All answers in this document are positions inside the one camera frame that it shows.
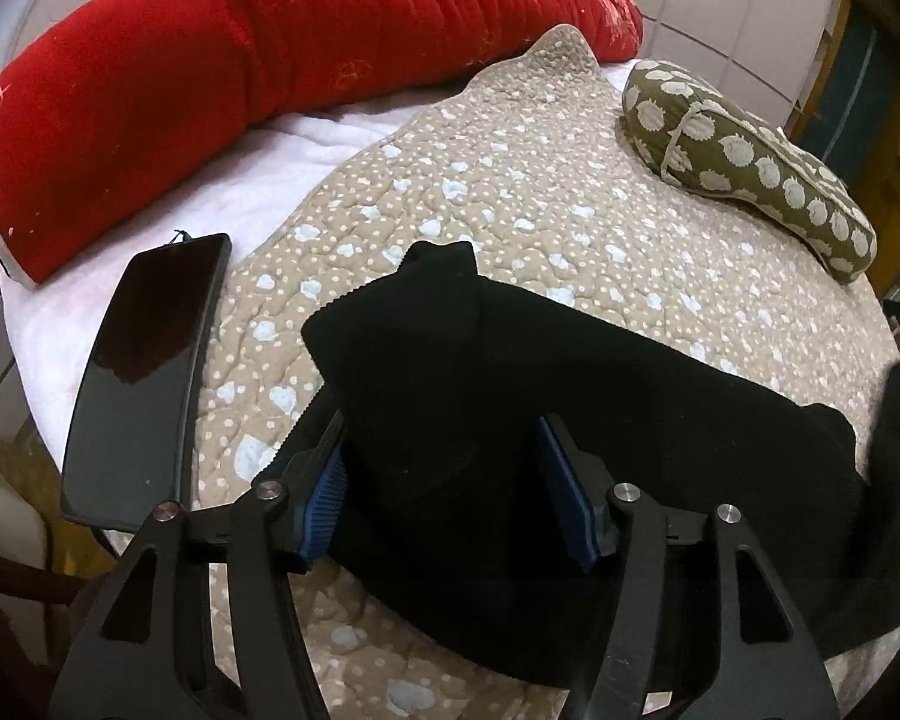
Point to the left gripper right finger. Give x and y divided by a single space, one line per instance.
695 608

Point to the white wardrobe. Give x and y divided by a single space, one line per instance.
761 53

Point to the olive patterned pillow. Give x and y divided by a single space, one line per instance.
693 136

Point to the beige dotted bed quilt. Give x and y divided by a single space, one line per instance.
531 165

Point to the black pants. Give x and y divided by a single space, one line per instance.
484 430

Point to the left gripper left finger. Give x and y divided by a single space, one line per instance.
197 618

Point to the red long bolster quilt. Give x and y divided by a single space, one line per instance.
124 99

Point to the white bed sheet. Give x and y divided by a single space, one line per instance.
247 193

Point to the black smartphone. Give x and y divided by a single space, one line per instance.
131 437

